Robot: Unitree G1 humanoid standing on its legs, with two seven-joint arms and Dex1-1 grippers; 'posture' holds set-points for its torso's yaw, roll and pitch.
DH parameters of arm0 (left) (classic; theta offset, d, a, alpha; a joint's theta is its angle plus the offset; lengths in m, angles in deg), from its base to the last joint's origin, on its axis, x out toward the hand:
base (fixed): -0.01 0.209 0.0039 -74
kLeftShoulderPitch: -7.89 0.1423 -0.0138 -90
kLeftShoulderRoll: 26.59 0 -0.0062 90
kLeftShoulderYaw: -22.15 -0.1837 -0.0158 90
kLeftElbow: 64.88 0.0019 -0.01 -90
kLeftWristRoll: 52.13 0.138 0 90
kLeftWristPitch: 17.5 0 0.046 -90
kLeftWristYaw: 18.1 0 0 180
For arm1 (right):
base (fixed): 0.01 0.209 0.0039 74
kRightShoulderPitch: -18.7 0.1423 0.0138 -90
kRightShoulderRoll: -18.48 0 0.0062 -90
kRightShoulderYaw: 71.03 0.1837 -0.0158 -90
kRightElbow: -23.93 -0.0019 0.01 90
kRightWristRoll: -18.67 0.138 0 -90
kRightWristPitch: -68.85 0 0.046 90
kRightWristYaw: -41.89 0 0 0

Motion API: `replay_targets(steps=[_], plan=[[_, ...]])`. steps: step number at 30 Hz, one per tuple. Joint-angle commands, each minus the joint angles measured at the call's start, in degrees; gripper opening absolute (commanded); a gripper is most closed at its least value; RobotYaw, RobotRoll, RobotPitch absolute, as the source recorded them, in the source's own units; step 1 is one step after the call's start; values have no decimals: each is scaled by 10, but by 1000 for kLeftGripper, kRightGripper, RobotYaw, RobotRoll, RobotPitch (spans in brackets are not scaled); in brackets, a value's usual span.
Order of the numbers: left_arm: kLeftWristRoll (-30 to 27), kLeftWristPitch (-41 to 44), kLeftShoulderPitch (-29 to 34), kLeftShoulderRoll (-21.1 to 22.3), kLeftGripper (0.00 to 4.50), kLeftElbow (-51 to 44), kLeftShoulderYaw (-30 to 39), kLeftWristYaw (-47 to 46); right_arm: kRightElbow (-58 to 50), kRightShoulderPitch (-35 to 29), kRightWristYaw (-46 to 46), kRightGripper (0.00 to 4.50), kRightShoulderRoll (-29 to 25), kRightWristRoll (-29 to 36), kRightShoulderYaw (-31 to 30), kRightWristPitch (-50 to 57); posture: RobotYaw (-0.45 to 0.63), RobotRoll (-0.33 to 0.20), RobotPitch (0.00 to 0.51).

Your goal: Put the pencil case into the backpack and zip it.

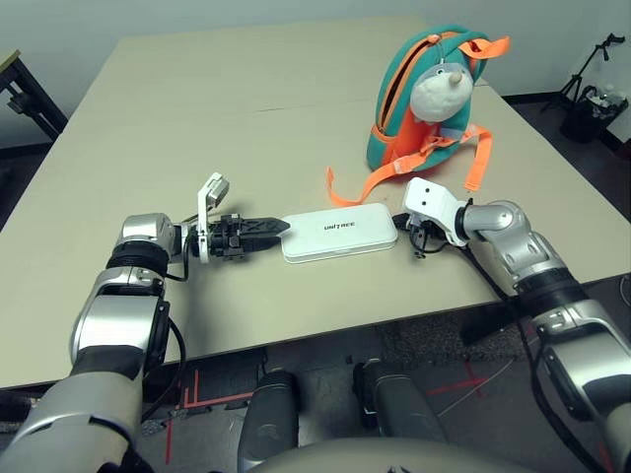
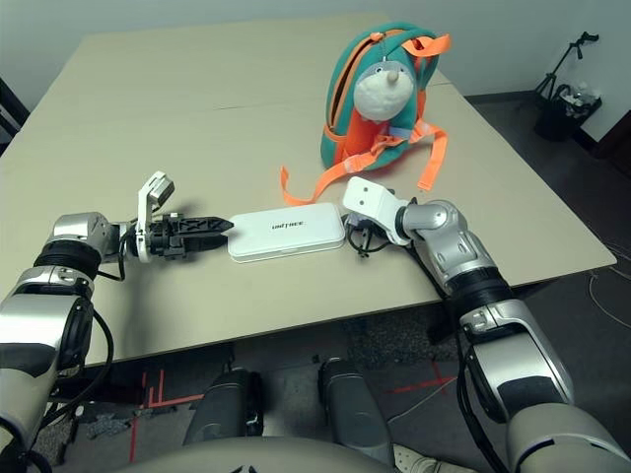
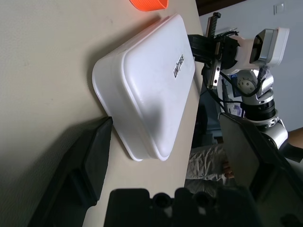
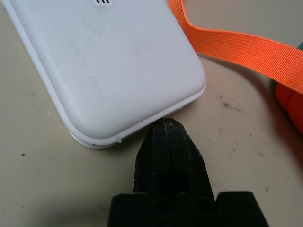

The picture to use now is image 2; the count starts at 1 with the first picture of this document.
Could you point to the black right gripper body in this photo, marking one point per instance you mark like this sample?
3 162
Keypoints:
362 231

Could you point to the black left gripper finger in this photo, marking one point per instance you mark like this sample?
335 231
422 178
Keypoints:
202 225
202 242

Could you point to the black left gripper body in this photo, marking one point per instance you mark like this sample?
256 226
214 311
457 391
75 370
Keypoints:
165 236

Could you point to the white plastic pencil case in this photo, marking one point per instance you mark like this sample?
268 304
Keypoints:
286 231

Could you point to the teal and orange backpack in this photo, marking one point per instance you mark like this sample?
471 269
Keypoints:
340 98

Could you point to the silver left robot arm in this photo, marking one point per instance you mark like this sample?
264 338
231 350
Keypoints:
29 320

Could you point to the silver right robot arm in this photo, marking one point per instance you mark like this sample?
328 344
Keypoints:
503 345

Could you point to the dark speckled floor mat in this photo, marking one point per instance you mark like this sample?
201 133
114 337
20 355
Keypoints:
389 340

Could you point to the black table leg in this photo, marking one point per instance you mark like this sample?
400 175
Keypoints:
441 325

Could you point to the white grey plush penguin charm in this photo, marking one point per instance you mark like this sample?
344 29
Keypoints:
382 93

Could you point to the red floor tape lines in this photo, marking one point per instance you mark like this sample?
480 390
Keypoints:
160 391

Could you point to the grey left robot leg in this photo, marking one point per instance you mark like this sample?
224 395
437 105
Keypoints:
222 409

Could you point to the grey robot leg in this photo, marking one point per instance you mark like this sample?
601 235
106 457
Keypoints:
222 409
352 409

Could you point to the grey right robot leg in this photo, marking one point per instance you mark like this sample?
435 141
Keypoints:
352 409

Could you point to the beige robot torso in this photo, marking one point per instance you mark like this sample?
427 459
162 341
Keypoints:
246 458

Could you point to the black trash bin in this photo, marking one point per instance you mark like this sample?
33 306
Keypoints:
557 120

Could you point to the white sneaker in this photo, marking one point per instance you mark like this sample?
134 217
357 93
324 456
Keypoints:
419 463

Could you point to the black tripod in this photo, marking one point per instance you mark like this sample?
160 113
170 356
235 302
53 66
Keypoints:
567 59

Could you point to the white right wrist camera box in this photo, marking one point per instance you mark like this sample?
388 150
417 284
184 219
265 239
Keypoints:
370 197

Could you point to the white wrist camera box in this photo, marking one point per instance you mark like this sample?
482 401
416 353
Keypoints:
370 197
148 197

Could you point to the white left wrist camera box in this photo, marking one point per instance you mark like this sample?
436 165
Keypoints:
148 197

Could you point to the black metal desk frame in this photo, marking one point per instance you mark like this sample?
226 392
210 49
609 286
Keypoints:
10 113

